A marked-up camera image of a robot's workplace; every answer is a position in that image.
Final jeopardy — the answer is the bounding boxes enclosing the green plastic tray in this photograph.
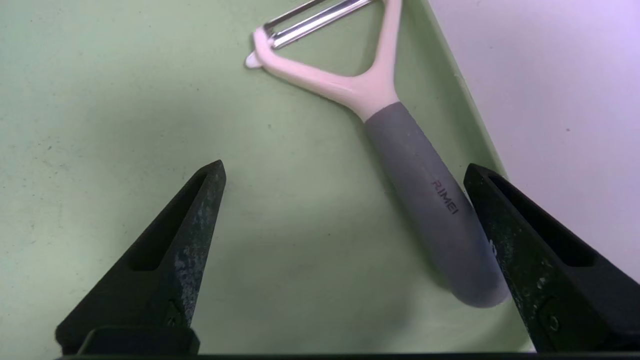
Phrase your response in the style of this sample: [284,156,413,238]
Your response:
[0,0,533,356]

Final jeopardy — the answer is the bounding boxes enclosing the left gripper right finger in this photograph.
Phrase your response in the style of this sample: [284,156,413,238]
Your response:
[463,163,640,353]

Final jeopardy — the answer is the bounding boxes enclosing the white peeler grey handle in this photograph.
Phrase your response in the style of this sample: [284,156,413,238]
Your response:
[245,0,511,308]

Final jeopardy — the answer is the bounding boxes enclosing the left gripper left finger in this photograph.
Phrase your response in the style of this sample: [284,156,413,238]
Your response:
[55,160,227,356]

